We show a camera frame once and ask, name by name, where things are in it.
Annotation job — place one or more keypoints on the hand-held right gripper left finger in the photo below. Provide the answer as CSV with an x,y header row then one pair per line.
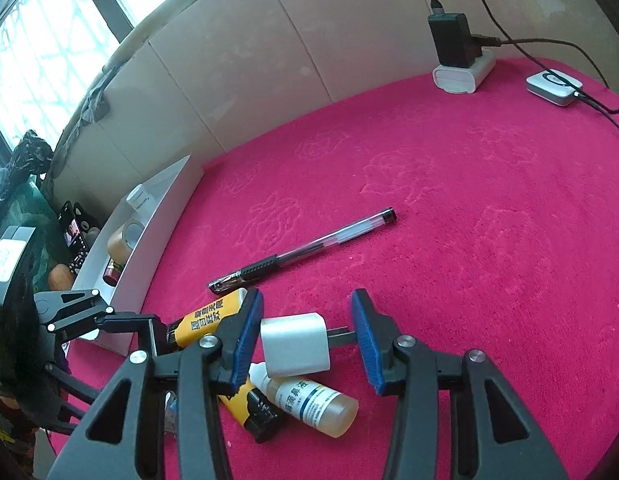
x,y
247,340

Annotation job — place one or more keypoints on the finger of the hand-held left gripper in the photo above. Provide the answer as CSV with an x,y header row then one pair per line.
x,y
76,383
74,305

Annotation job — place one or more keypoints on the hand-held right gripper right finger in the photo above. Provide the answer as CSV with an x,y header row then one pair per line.
x,y
367,345

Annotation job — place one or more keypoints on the white plug adapter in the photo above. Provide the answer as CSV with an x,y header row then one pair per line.
x,y
294,345

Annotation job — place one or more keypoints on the white cardboard box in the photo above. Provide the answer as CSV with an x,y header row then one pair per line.
x,y
159,240

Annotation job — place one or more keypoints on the black gel pen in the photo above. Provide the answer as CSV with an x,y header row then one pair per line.
x,y
309,248

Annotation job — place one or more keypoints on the orange fruit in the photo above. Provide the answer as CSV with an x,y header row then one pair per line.
x,y
60,277

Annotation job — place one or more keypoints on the small red bottle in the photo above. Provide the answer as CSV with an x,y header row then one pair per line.
x,y
111,272

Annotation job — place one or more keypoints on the brown jar in box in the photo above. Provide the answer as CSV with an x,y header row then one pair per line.
x,y
119,245

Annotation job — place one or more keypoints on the black remote control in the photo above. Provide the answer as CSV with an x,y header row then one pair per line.
x,y
71,230

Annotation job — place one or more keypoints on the dark green cloth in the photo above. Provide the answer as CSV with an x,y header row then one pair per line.
x,y
14,205

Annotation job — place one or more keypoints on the white bottle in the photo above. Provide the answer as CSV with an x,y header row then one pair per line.
x,y
139,197

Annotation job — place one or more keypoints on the black plastic bag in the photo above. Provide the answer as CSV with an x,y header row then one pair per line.
x,y
31,152

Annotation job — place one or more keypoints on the barred window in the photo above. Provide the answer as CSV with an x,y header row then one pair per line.
x,y
49,60

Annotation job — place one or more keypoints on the white power strip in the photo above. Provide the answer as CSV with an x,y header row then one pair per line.
x,y
459,80

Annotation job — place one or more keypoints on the beige cardboard panel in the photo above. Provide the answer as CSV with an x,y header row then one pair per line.
x,y
339,35

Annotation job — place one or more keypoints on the silver flat device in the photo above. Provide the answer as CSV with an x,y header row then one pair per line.
x,y
549,92

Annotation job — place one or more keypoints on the black charger adapter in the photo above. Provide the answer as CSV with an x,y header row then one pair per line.
x,y
449,40

